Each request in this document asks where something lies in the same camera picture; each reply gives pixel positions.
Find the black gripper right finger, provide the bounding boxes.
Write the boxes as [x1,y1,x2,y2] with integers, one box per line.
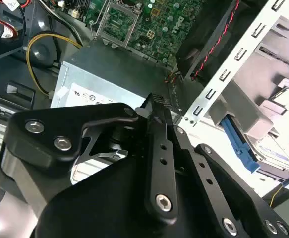
[153,93,289,238]

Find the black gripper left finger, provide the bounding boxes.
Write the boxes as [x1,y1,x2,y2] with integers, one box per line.
[0,93,179,225]

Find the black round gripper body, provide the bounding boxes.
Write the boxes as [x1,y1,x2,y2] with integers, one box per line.
[34,148,269,238]

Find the hard disk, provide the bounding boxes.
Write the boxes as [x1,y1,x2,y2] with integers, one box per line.
[220,116,289,181]

